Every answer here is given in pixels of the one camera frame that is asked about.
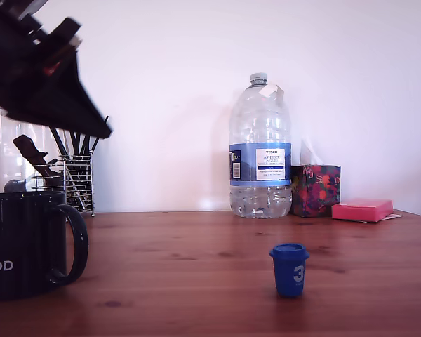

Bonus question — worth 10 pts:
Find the large clear water bottle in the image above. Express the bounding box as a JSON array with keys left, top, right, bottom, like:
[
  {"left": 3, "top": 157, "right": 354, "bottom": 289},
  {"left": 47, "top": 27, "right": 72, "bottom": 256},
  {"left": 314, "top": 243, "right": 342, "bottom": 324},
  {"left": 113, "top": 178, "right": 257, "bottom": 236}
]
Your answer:
[{"left": 228, "top": 72, "right": 293, "bottom": 219}]

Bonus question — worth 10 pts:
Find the dark brown wooden utensil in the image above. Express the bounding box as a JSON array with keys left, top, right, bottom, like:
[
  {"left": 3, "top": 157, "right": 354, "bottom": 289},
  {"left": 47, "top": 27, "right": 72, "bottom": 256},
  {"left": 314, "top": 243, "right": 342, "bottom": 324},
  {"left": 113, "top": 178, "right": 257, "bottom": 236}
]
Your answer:
[{"left": 11, "top": 133, "right": 58, "bottom": 177}]

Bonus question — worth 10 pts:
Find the white tissue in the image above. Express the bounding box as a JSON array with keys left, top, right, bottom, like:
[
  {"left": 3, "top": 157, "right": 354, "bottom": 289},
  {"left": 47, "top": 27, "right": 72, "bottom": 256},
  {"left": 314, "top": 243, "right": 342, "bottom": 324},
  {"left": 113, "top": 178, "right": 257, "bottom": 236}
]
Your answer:
[{"left": 300, "top": 137, "right": 326, "bottom": 166}]

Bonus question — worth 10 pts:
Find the chrome wire utensil rack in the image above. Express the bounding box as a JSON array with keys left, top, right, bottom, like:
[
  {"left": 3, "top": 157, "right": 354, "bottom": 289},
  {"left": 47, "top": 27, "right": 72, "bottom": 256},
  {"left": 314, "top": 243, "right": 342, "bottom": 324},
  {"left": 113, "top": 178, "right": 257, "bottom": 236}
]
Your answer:
[{"left": 30, "top": 154, "right": 96, "bottom": 218}]

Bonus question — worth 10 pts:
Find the blue coffee capsule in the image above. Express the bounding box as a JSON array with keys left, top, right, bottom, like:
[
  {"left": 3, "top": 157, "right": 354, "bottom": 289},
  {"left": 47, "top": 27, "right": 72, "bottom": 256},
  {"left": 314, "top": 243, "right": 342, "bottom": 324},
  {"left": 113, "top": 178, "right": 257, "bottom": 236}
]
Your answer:
[{"left": 269, "top": 242, "right": 310, "bottom": 298}]

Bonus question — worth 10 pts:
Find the clear plastic storage container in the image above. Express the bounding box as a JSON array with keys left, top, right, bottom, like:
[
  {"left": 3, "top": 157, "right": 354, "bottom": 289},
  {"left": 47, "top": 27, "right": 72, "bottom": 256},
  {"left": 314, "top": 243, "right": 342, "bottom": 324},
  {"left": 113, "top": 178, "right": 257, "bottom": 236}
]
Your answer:
[{"left": 0, "top": 105, "right": 69, "bottom": 194}]

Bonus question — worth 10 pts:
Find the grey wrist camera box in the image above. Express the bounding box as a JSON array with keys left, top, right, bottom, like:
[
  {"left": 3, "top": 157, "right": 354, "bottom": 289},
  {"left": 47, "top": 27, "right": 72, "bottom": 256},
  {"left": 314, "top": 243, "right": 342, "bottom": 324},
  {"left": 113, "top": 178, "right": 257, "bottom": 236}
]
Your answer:
[{"left": 17, "top": 0, "right": 51, "bottom": 17}]

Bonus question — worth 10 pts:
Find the black mug with white lettering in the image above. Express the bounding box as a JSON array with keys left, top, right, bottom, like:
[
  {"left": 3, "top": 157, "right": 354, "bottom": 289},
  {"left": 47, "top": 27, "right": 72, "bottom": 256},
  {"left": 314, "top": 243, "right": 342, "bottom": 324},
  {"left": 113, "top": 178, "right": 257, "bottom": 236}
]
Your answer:
[{"left": 0, "top": 191, "right": 89, "bottom": 301}]

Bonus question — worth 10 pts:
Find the pink flat box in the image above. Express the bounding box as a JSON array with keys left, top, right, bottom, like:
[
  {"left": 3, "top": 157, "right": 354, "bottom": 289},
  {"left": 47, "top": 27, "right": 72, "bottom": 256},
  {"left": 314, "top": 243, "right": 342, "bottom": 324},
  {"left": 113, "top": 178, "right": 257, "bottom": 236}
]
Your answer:
[{"left": 330, "top": 198, "right": 394, "bottom": 223}]

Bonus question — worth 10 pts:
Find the grey round object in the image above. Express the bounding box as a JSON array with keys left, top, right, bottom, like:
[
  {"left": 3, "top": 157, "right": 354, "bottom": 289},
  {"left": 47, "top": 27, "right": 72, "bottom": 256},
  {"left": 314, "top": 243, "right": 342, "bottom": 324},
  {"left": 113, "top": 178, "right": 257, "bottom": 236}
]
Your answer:
[{"left": 3, "top": 178, "right": 27, "bottom": 193}]

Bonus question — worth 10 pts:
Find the floral tissue box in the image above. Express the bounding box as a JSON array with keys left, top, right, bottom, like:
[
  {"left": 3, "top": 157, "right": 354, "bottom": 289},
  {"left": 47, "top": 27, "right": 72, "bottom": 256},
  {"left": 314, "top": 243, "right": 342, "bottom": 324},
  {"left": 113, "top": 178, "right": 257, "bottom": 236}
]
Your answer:
[{"left": 289, "top": 164, "right": 341, "bottom": 218}]

